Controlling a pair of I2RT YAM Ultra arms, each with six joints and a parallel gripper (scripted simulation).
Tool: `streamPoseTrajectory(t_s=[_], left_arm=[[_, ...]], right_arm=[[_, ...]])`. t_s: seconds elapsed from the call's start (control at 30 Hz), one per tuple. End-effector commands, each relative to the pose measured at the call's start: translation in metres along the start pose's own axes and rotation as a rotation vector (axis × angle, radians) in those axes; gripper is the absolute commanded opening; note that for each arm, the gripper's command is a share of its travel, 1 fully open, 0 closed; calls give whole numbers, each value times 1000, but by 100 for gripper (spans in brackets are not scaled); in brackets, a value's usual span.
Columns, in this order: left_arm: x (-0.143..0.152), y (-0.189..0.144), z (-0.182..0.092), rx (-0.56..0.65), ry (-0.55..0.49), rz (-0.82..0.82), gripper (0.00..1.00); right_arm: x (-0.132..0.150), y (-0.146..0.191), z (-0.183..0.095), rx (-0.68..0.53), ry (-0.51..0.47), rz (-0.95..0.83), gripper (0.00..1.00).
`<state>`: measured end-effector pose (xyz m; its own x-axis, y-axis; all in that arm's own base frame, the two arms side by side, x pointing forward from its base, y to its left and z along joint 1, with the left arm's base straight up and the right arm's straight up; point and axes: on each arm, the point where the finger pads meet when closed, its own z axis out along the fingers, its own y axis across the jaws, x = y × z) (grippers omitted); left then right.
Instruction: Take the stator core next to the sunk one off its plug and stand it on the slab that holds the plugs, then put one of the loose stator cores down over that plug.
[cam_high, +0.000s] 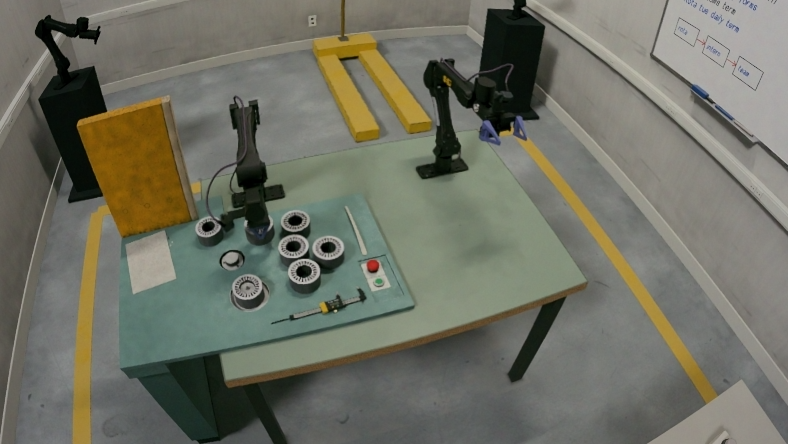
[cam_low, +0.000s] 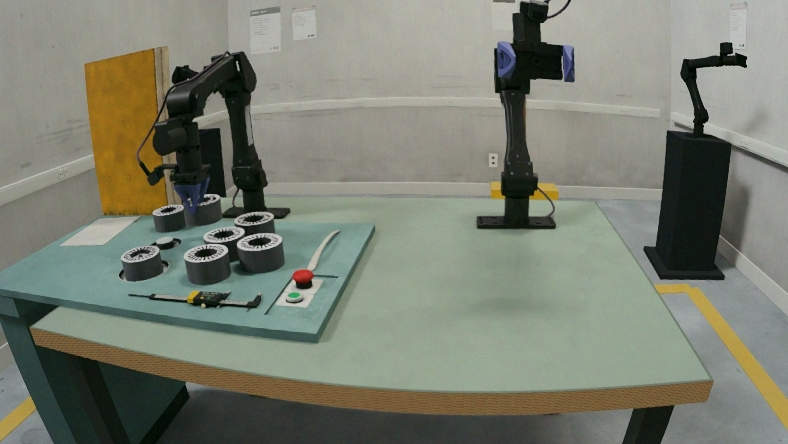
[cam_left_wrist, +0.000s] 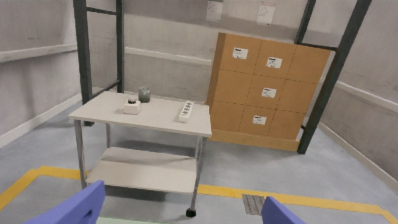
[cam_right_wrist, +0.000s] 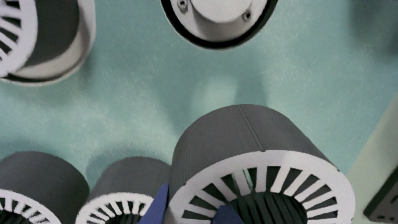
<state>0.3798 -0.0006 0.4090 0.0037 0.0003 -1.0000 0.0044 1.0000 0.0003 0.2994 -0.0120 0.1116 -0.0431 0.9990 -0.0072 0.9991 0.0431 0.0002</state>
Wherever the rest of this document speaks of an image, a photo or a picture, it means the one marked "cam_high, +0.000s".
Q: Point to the yellow flat panel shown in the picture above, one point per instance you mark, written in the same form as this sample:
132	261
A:
137	158

